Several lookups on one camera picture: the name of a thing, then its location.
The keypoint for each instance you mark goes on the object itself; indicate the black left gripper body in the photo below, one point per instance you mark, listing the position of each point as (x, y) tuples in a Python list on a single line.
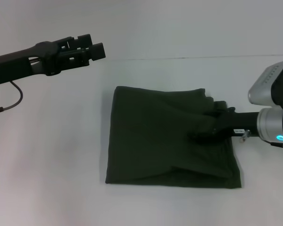
[(19, 63)]

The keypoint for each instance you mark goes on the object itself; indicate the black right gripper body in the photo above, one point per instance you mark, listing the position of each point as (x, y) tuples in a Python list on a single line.
[(240, 122)]

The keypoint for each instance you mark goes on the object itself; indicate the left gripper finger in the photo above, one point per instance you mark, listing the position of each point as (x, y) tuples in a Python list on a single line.
[(85, 56), (81, 41)]

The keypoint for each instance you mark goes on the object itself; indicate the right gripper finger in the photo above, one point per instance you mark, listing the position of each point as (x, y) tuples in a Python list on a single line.
[(202, 136), (218, 108)]

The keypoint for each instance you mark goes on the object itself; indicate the dark green shirt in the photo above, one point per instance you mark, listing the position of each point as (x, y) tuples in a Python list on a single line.
[(160, 146)]

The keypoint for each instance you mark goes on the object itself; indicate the right gripper silver knob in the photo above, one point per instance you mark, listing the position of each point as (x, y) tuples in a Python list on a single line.
[(244, 136)]

